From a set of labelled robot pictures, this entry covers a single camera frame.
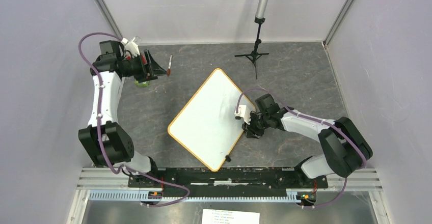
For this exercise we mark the green toy block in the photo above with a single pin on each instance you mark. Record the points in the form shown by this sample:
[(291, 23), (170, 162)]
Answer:
[(142, 84)]

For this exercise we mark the slotted cable duct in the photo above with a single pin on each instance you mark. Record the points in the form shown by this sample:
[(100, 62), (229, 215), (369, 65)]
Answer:
[(144, 196)]

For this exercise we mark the red whiteboard marker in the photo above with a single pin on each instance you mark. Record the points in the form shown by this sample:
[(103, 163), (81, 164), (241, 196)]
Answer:
[(169, 65)]

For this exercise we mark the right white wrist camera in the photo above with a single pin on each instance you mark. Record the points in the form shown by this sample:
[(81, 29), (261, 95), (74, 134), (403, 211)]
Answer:
[(243, 112)]

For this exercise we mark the yellow framed whiteboard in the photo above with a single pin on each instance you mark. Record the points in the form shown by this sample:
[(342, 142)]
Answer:
[(206, 126)]

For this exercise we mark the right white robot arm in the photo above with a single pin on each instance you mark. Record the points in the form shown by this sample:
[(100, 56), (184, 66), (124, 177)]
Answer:
[(344, 149)]

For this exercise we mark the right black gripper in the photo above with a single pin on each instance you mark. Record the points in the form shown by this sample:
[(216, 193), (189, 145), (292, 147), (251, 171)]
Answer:
[(250, 132)]

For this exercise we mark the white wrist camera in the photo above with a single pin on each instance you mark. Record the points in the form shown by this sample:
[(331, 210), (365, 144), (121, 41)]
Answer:
[(243, 112), (132, 46)]

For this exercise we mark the black tripod stand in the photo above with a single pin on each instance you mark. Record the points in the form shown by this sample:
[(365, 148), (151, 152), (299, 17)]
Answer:
[(255, 55)]

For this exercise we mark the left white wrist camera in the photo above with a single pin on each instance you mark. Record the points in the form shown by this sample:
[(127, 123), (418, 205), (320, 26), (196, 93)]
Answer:
[(132, 46)]

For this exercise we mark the grey metal pole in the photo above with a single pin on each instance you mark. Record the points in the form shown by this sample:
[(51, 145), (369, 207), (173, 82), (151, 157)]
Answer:
[(259, 16)]

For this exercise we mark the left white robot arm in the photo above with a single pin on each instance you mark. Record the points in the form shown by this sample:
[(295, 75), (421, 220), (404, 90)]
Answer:
[(105, 141)]

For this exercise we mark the white paper sheet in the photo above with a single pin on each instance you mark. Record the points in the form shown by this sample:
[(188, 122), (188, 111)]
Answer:
[(229, 217)]

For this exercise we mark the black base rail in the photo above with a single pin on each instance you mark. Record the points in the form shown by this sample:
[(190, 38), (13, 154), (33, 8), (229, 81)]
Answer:
[(229, 181)]

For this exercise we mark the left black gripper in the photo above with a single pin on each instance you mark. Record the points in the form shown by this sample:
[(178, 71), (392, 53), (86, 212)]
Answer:
[(154, 68)]

